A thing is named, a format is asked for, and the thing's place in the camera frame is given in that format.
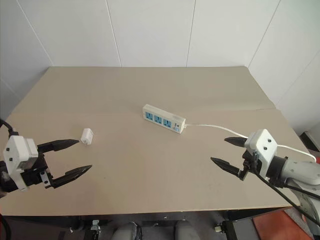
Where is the black table frame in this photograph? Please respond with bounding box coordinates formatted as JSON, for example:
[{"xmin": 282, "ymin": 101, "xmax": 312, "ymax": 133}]
[{"xmin": 0, "ymin": 205, "xmax": 294, "ymax": 240}]

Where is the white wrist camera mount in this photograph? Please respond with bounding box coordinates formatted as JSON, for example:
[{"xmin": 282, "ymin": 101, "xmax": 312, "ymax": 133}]
[
  {"xmin": 3, "ymin": 135, "xmax": 39, "ymax": 193},
  {"xmin": 244, "ymin": 128, "xmax": 279, "ymax": 179}
]

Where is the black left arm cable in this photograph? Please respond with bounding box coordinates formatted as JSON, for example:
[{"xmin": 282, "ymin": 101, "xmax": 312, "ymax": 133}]
[{"xmin": 0, "ymin": 119, "xmax": 17, "ymax": 138}]

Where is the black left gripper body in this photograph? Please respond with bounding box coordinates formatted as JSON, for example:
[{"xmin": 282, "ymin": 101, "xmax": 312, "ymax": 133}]
[{"xmin": 20, "ymin": 153, "xmax": 55, "ymax": 190}]

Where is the white power strip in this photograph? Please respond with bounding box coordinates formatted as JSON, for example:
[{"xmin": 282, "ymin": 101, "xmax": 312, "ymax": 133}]
[{"xmin": 142, "ymin": 103, "xmax": 187, "ymax": 135}]

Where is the white power cable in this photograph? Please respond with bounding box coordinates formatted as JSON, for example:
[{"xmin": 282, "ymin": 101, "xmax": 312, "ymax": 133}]
[{"xmin": 184, "ymin": 123, "xmax": 318, "ymax": 164}]

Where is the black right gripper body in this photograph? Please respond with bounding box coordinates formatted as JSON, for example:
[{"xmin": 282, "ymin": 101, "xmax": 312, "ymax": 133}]
[{"xmin": 238, "ymin": 149, "xmax": 263, "ymax": 181}]

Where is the grey rounded shape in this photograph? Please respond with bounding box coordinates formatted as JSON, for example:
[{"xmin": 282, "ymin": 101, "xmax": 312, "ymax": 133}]
[{"xmin": 111, "ymin": 221, "xmax": 142, "ymax": 240}]

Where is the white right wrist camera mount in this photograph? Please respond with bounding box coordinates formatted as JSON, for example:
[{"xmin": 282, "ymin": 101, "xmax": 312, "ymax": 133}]
[{"xmin": 244, "ymin": 128, "xmax": 279, "ymax": 179}]

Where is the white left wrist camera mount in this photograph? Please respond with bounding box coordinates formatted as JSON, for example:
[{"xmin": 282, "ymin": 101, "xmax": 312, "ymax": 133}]
[{"xmin": 3, "ymin": 135, "xmax": 39, "ymax": 193}]

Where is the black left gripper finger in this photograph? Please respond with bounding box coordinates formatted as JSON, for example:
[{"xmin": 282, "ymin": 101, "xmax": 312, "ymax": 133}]
[
  {"xmin": 50, "ymin": 164, "xmax": 94, "ymax": 190},
  {"xmin": 37, "ymin": 138, "xmax": 81, "ymax": 156}
]

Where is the white plug adapter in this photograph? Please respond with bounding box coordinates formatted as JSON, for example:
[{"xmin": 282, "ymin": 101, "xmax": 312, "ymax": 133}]
[{"xmin": 80, "ymin": 127, "xmax": 95, "ymax": 147}]

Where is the red floor mat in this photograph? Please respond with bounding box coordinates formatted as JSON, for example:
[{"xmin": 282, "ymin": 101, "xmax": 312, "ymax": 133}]
[{"xmin": 251, "ymin": 209, "xmax": 320, "ymax": 240}]

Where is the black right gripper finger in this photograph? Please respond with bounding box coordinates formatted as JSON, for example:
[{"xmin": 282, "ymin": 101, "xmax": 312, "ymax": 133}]
[
  {"xmin": 223, "ymin": 136, "xmax": 249, "ymax": 149},
  {"xmin": 210, "ymin": 156, "xmax": 245, "ymax": 181}
]

